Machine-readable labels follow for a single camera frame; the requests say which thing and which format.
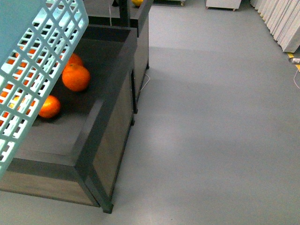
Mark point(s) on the teal plastic shopping basket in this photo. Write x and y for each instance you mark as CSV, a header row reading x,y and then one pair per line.
x,y
37,38

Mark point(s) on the orange fruit middle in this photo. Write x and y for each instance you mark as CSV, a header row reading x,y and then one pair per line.
x,y
76,77

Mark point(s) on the orange fruit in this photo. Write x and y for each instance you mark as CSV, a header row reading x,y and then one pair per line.
x,y
75,59
50,108
76,77

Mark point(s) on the white cabinet on wheels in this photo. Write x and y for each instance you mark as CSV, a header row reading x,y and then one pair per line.
x,y
228,4

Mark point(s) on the dark wooden display stand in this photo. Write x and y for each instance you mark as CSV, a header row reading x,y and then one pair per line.
x,y
76,156

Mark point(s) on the white stacked panels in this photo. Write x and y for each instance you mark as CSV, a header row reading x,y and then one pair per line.
x,y
282,18

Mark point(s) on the orange fruit front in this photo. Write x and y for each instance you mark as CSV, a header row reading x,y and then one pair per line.
x,y
50,108

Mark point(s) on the orange fruit back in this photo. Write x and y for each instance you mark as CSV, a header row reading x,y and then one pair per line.
x,y
75,59

